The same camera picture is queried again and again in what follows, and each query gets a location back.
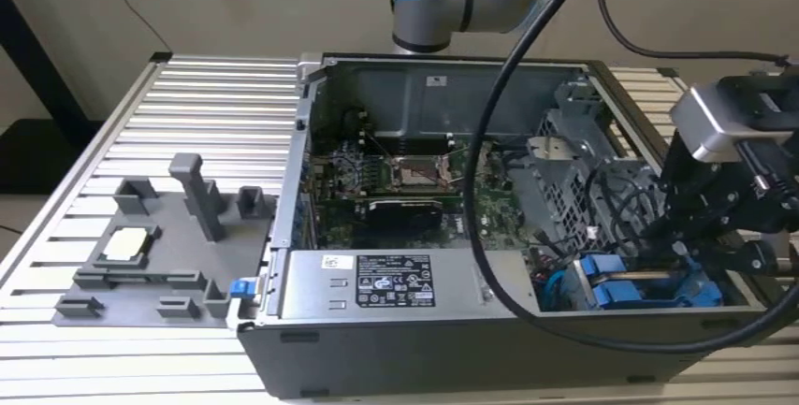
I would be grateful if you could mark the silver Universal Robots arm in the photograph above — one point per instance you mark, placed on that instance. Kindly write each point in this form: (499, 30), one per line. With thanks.
(436, 12)

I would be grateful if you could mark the perforated metal disk bay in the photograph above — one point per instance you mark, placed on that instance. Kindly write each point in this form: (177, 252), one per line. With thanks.
(561, 190)

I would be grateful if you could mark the green motherboard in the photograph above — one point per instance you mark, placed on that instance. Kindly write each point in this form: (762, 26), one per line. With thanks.
(499, 204)

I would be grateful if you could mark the CPU socket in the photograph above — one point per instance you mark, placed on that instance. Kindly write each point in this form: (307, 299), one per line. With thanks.
(412, 176)

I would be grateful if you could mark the black graphics card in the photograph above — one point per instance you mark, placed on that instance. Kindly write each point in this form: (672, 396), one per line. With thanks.
(403, 211)

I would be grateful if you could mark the locking lever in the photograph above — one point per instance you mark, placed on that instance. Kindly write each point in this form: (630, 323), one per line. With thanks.
(380, 145)

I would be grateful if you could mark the dark grey PC case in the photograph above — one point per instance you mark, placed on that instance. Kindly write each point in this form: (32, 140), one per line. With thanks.
(436, 367)

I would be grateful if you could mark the black case fan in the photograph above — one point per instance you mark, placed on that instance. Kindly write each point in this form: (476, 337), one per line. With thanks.
(352, 124)

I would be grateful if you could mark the silver power supply unit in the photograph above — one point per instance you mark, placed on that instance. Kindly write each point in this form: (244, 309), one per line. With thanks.
(312, 293)

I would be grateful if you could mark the blue case latch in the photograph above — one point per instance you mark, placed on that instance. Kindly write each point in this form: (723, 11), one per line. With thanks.
(240, 289)

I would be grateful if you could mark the grey plastic parts rack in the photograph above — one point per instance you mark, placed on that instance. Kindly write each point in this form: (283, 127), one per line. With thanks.
(175, 260)

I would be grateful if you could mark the silver CPU chip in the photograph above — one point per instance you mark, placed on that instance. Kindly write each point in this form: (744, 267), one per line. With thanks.
(128, 242)

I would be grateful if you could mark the black box on floor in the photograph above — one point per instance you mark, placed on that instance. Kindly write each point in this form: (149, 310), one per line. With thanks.
(44, 157)

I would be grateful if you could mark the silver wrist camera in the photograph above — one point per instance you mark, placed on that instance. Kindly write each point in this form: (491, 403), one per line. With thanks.
(706, 115)

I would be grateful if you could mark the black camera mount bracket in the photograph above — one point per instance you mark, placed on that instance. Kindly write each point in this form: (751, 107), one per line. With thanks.
(743, 91)

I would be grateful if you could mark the black desk frame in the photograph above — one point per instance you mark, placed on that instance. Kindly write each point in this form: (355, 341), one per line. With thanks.
(37, 59)

